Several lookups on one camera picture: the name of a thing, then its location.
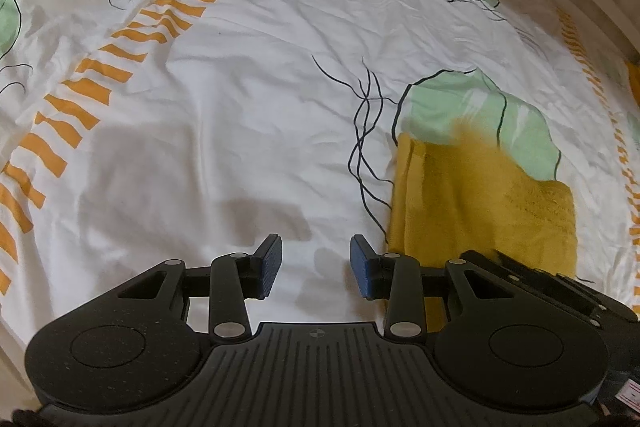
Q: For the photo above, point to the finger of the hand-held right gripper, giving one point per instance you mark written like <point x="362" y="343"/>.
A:
<point x="505" y="269"/>

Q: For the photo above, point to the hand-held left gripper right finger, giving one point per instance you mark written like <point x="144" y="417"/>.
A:
<point x="361" y="268"/>

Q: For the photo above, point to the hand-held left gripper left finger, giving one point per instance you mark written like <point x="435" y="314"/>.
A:
<point x="270" y="268"/>

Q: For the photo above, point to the mustard yellow small garment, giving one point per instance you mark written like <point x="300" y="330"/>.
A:
<point x="465" y="207"/>

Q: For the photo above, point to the white leaf-print bed sheet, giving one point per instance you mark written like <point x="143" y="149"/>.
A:
<point x="250" y="107"/>

